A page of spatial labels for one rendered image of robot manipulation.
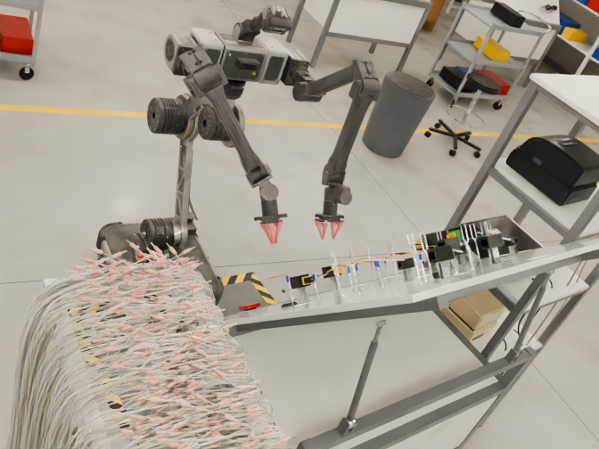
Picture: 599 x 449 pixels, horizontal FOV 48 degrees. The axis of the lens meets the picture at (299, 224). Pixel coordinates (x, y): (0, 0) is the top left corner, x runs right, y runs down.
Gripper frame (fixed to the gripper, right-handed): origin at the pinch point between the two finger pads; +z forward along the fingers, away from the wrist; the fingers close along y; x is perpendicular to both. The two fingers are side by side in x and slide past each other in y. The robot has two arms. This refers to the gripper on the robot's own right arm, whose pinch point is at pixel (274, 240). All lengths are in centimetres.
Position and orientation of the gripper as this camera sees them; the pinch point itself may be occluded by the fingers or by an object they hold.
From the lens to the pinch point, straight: 236.4
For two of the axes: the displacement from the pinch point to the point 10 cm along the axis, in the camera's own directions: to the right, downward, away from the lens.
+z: 1.2, 9.9, 0.6
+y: 8.3, -1.3, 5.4
